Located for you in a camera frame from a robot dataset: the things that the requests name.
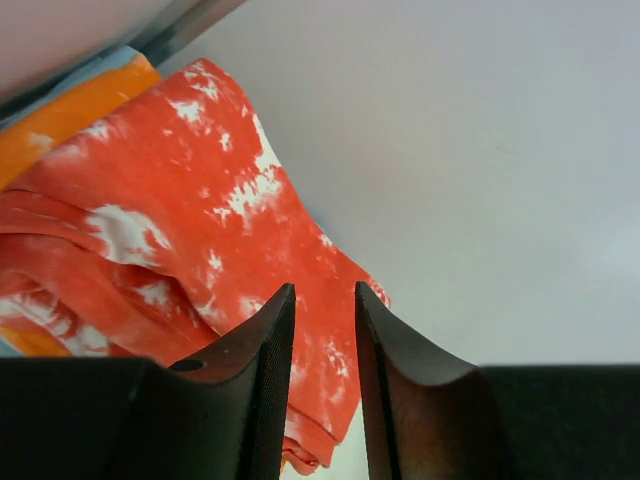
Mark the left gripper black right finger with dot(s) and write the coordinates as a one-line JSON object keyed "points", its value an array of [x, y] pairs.
{"points": [[430, 415]]}

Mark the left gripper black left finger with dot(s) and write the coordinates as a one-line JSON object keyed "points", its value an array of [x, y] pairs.
{"points": [[216, 414]]}

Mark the red white tie-dye trousers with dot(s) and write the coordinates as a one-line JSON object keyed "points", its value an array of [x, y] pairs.
{"points": [[161, 227]]}

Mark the folded orange tie-dye trousers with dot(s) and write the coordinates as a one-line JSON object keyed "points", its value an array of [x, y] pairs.
{"points": [[84, 97]]}

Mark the folded light blue trousers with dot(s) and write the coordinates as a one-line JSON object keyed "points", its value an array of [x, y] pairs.
{"points": [[33, 98]]}

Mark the left corner aluminium post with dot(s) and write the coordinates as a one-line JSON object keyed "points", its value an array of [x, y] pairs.
{"points": [[177, 25]]}

